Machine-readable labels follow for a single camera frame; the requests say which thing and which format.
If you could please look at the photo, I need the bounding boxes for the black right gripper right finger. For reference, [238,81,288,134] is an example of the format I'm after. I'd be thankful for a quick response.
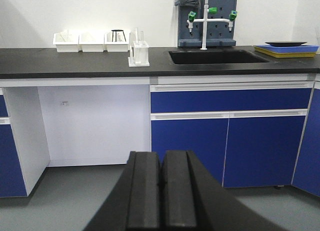
[162,150,283,231]

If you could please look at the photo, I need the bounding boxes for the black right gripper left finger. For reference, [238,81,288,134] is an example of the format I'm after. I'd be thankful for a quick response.
[84,151,160,231]

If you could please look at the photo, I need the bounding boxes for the clear glass test tube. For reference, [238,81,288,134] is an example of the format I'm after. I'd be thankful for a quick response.
[139,31,145,47]
[134,27,139,43]

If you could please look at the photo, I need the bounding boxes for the white test tube rack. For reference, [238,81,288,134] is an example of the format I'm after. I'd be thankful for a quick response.
[128,41,150,67]

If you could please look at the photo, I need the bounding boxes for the blue-grey pegboard drying rack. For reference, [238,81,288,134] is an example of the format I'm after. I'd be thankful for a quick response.
[177,0,237,48]

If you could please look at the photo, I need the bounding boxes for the blue left cabinet door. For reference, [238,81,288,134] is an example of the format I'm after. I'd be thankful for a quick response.
[150,117,230,188]

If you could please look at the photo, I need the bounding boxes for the blue far right cabinet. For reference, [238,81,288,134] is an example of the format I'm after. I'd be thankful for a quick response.
[292,89,320,196]

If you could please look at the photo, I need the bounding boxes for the blue cabinet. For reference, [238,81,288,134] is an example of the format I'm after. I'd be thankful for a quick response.
[0,95,27,198]
[292,89,320,196]

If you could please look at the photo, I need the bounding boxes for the blue far left cabinet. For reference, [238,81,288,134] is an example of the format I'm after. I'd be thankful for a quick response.
[0,95,27,198]

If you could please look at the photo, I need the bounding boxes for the black sink basin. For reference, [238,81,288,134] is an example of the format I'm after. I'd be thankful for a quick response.
[169,50,268,65]

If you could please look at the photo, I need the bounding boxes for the white right storage bin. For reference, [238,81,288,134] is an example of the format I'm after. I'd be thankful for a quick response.
[104,30,130,53]

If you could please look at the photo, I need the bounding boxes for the white storage bin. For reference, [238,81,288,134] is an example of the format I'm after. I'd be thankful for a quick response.
[53,30,81,53]
[104,30,130,53]
[79,32,105,53]

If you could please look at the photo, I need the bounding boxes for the white middle storage bin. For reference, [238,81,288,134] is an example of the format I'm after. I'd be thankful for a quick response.
[79,32,105,53]

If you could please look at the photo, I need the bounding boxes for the black metal tripod stand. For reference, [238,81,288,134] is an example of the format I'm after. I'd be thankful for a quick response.
[111,29,126,42]

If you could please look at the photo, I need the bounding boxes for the white left storage bin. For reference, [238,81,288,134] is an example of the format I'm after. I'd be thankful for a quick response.
[53,30,81,53]

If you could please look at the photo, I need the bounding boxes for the black plate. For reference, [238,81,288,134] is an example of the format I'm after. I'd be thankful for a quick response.
[266,41,306,47]

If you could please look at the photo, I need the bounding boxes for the yellow tray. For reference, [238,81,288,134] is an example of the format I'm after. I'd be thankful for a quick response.
[254,46,316,59]

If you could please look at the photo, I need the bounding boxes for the white lab faucet green knobs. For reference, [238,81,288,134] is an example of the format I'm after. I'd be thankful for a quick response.
[187,0,238,50]

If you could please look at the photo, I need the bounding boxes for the blue tray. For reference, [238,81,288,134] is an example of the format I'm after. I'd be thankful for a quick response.
[254,45,319,53]

